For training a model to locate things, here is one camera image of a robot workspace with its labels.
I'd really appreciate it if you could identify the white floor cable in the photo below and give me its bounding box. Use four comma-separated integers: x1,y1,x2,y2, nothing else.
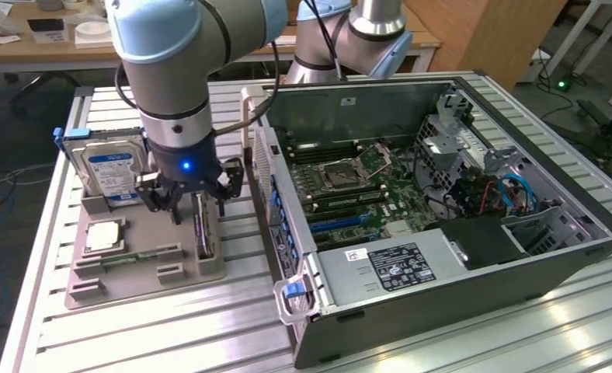
0,162,58,187

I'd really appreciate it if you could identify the black office chair base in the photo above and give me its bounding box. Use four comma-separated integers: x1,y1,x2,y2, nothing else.
4,68,126,114

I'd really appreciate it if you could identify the grey power supply unit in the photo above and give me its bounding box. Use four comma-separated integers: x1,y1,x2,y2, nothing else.
315,228,469,308

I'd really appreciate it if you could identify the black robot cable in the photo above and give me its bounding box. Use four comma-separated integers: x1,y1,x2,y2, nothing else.
114,0,351,135

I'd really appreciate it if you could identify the graphics card with black fan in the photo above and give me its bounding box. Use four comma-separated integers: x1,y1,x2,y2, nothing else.
190,191,220,260

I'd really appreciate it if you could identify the silver CPU chip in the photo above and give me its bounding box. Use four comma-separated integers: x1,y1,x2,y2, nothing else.
86,221,124,252

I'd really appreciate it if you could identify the white box with black top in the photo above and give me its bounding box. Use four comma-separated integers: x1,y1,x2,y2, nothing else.
26,17,72,45

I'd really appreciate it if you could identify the blue expansion slot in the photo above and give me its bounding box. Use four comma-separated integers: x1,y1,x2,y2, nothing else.
309,216,371,235

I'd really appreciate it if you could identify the white table frame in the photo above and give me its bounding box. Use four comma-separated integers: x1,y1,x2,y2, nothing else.
543,0,612,106

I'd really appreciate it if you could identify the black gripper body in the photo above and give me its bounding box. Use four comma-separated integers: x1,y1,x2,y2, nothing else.
148,131,222,193

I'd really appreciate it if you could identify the grey parts rack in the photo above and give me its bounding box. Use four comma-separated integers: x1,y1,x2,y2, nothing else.
65,155,230,311

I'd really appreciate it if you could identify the green RAM stick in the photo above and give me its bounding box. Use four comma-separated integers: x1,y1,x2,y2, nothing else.
101,251,161,267

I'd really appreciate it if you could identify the RAM stick with white label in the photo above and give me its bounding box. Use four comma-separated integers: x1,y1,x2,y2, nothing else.
313,189,387,207

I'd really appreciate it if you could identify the metal disk bay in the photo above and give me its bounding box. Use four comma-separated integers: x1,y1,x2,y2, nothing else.
499,199,596,260

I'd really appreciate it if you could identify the silver chipset heat sink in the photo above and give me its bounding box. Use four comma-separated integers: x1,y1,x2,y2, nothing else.
385,221,416,239

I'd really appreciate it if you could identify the wooden desk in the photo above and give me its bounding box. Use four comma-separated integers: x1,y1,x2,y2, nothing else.
0,0,443,75

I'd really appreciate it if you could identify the perforated metal drive cage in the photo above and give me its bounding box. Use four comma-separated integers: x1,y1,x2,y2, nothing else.
413,87,520,188

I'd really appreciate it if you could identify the open dark grey PC case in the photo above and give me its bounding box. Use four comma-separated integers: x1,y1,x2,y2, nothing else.
240,69,612,370

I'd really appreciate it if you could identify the blue wire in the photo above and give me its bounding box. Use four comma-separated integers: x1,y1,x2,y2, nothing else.
496,173,540,214

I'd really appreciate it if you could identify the white box with round bowl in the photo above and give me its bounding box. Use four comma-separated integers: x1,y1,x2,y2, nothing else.
73,20,117,50

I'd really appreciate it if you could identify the open socket cover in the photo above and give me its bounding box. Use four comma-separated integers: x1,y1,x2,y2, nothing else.
355,142,393,179

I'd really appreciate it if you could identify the CPU socket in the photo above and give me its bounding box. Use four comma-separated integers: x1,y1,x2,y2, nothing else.
321,159,364,192

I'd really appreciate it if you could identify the blue slot retainer strip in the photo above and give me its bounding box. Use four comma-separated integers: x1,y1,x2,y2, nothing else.
267,173,301,273

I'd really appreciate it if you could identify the wooden cabinet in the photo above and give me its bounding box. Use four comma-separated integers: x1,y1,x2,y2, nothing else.
403,0,570,89

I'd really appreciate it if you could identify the black wire connector bundle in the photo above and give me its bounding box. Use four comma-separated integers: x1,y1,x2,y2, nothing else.
448,176,500,219

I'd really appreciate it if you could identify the green motherboard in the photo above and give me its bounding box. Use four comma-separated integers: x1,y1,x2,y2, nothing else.
284,138,445,250

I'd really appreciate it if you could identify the hard disk in blue caddy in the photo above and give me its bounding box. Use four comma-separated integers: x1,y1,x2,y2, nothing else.
52,126,152,207

